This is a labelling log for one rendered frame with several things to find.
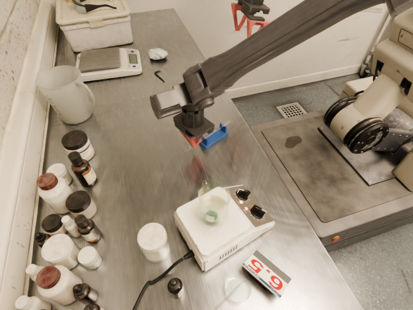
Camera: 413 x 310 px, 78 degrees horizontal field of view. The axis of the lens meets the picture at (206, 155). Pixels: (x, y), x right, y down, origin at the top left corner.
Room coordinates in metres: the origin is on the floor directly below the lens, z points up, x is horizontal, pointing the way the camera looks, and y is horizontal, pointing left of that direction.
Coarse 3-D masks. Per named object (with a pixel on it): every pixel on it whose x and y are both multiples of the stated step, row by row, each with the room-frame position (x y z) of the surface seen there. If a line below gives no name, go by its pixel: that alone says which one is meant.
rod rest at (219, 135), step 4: (220, 124) 0.60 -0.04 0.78; (224, 128) 0.59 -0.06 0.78; (216, 132) 0.59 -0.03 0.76; (220, 132) 0.59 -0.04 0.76; (224, 132) 0.59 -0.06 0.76; (228, 132) 0.59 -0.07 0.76; (212, 136) 0.57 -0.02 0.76; (216, 136) 0.57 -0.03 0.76; (220, 136) 0.57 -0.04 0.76; (224, 136) 0.58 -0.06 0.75; (204, 140) 0.54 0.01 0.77; (208, 140) 0.55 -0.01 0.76; (212, 140) 0.55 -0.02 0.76; (216, 140) 0.55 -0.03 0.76; (200, 144) 0.54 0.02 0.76; (204, 144) 0.54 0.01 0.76; (208, 144) 0.54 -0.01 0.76; (212, 144) 0.54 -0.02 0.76
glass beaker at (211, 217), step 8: (208, 184) 0.29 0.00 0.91; (216, 184) 0.29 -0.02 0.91; (224, 184) 0.28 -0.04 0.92; (200, 192) 0.27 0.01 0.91; (208, 192) 0.29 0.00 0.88; (216, 192) 0.29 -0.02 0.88; (224, 192) 0.28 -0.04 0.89; (200, 200) 0.27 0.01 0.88; (200, 208) 0.25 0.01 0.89; (208, 208) 0.23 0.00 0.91; (224, 208) 0.24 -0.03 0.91; (200, 216) 0.25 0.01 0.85; (208, 216) 0.23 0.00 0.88; (216, 216) 0.23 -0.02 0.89; (224, 216) 0.24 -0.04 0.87; (208, 224) 0.23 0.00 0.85; (216, 224) 0.23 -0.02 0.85
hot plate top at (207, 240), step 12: (192, 204) 0.28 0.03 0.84; (180, 216) 0.26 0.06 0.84; (192, 216) 0.26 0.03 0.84; (228, 216) 0.26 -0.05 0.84; (240, 216) 0.26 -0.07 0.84; (192, 228) 0.23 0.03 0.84; (204, 228) 0.23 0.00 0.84; (216, 228) 0.23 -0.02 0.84; (228, 228) 0.23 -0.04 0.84; (240, 228) 0.23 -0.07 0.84; (192, 240) 0.20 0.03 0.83; (204, 240) 0.20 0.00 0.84; (216, 240) 0.20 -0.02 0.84; (228, 240) 0.20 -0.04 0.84; (204, 252) 0.18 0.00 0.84
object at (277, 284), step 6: (252, 258) 0.19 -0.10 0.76; (246, 264) 0.17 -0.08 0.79; (252, 264) 0.18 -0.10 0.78; (258, 264) 0.18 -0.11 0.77; (258, 270) 0.16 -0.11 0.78; (264, 270) 0.17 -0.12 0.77; (264, 276) 0.15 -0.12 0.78; (270, 276) 0.16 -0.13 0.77; (276, 276) 0.16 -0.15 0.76; (270, 282) 0.14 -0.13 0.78; (276, 282) 0.14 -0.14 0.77; (282, 282) 0.15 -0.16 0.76; (276, 288) 0.13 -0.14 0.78; (282, 288) 0.13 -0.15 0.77
